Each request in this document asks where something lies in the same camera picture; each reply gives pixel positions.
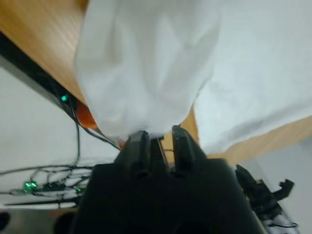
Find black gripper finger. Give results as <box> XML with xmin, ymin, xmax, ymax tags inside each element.
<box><xmin>172</xmin><ymin>125</ymin><xmax>205</xmax><ymax>176</ymax></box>
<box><xmin>122</xmin><ymin>131</ymin><xmax>151</xmax><ymax>176</ymax></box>

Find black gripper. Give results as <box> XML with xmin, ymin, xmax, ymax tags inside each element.
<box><xmin>235</xmin><ymin>165</ymin><xmax>296</xmax><ymax>222</ymax></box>

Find white Unitree T-shirt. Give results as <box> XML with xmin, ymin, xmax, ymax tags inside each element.
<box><xmin>73</xmin><ymin>0</ymin><xmax>312</xmax><ymax>156</ymax></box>

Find black hanging cable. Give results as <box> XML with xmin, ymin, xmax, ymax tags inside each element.
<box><xmin>46</xmin><ymin>73</ymin><xmax>122</xmax><ymax>169</ymax></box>

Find thin black tangled cable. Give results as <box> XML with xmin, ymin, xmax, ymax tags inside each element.
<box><xmin>0</xmin><ymin>163</ymin><xmax>96</xmax><ymax>210</ymax></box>

